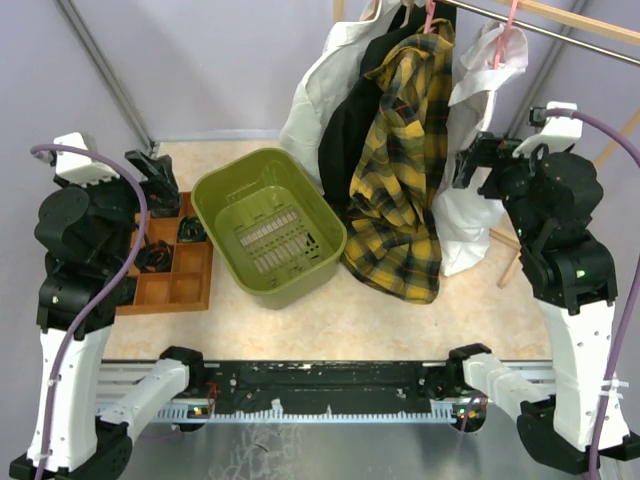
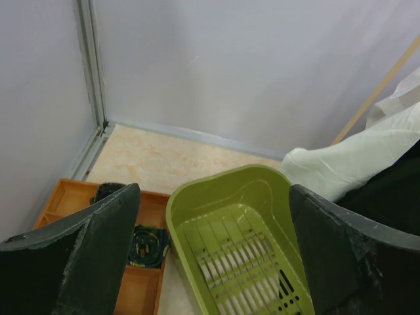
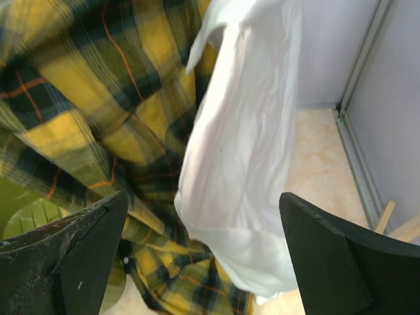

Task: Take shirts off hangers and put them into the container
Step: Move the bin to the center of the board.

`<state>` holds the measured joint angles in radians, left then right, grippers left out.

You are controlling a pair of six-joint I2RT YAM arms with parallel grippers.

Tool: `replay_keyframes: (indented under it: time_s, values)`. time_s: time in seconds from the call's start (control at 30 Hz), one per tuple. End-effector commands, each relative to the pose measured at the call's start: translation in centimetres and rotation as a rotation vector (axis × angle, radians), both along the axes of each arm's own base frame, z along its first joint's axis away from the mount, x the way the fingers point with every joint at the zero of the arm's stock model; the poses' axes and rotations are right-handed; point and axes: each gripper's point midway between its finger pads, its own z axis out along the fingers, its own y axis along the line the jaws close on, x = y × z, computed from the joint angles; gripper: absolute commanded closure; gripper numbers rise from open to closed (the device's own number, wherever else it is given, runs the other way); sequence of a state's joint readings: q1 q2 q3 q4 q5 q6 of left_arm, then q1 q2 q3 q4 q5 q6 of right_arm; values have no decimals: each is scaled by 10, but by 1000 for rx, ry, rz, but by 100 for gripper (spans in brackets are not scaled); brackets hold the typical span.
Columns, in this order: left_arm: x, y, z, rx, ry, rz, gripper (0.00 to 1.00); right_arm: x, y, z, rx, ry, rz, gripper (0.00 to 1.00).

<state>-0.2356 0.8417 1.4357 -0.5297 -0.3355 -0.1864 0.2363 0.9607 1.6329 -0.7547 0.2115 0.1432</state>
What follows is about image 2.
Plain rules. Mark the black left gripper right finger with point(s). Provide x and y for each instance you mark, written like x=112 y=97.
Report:
x=353 y=265

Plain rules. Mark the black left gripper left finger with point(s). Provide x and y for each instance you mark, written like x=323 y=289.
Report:
x=74 y=265

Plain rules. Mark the orange compartment tray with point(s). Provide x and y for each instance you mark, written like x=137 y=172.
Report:
x=140 y=289

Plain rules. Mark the black hanging garment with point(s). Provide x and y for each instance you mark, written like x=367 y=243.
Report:
x=391 y=197

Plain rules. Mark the cream white hanging garment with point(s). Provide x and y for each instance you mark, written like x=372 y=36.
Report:
x=392 y=128

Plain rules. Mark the green plastic basket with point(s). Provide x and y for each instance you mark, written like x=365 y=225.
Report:
x=235 y=246

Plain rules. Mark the wooden rack frame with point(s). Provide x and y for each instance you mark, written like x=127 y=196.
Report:
x=378 y=90

